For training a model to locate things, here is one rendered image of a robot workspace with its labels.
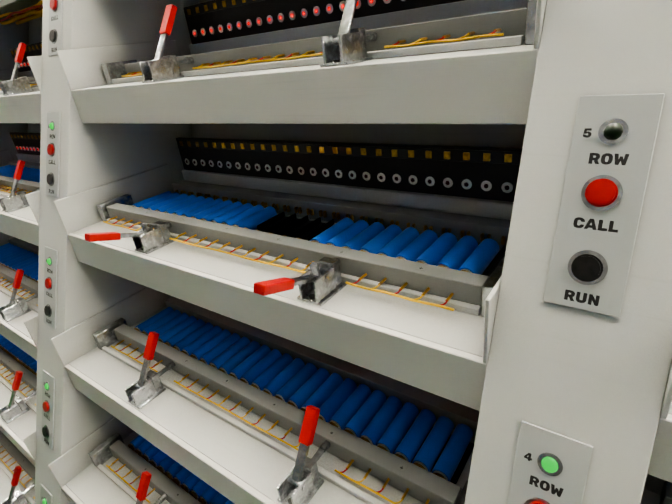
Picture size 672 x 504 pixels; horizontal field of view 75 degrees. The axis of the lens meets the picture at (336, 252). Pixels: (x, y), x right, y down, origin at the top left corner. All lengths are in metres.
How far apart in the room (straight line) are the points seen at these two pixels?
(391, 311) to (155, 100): 0.37
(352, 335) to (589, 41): 0.25
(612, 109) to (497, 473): 0.24
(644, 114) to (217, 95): 0.36
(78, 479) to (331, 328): 0.60
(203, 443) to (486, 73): 0.47
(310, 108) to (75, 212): 0.44
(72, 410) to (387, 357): 0.59
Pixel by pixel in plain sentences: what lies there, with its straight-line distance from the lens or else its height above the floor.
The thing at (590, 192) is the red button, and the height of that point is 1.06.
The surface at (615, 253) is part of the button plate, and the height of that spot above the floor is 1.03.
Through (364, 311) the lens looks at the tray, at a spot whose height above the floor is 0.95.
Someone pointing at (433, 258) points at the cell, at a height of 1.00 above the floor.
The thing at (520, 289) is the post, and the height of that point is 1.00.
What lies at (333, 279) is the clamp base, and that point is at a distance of 0.39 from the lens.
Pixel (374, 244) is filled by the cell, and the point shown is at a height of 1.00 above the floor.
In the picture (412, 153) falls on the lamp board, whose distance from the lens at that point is 0.49.
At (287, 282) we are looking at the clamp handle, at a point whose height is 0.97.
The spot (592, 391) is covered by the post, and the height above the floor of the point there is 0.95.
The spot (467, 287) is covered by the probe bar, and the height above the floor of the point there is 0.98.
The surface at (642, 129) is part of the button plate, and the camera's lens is 0.29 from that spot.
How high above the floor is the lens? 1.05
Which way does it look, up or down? 8 degrees down
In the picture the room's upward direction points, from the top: 6 degrees clockwise
